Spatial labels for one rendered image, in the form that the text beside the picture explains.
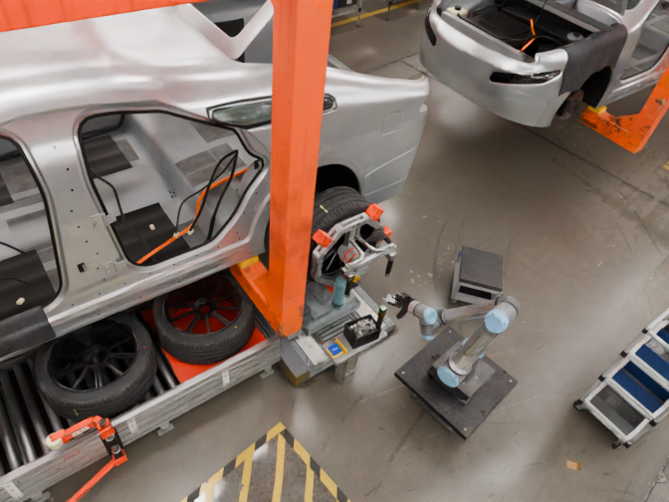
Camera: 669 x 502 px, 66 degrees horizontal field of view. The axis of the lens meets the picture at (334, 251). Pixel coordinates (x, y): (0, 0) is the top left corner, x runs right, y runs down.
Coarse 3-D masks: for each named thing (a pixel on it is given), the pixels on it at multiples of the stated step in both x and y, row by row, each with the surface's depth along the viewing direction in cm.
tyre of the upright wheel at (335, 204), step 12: (324, 192) 328; (336, 192) 329; (348, 192) 334; (324, 204) 322; (336, 204) 322; (348, 204) 322; (360, 204) 327; (324, 216) 318; (336, 216) 317; (348, 216) 325; (312, 228) 319; (324, 228) 317; (372, 228) 352; (312, 240) 318; (312, 252) 326
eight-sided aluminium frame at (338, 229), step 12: (360, 216) 325; (336, 228) 316; (348, 228) 318; (336, 240) 318; (324, 252) 318; (372, 252) 357; (312, 264) 329; (312, 276) 336; (324, 276) 345; (336, 276) 356
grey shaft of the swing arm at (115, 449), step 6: (102, 420) 276; (102, 426) 276; (102, 438) 290; (108, 438) 286; (114, 438) 289; (108, 444) 289; (114, 444) 293; (120, 444) 306; (108, 450) 302; (114, 450) 298; (120, 450) 301; (114, 456) 301; (120, 456) 305
